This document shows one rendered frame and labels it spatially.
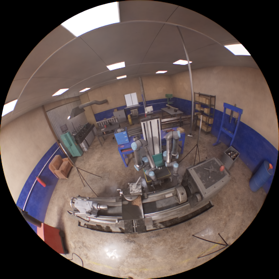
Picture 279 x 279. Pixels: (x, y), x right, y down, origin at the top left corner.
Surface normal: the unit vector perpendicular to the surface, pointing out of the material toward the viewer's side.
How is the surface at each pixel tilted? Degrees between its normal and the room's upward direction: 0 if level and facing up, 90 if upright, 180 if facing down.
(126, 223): 0
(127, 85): 90
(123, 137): 90
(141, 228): 0
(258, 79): 90
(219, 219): 0
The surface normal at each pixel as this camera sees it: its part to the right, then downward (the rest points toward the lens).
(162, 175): -0.18, -0.83
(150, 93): 0.12, 0.51
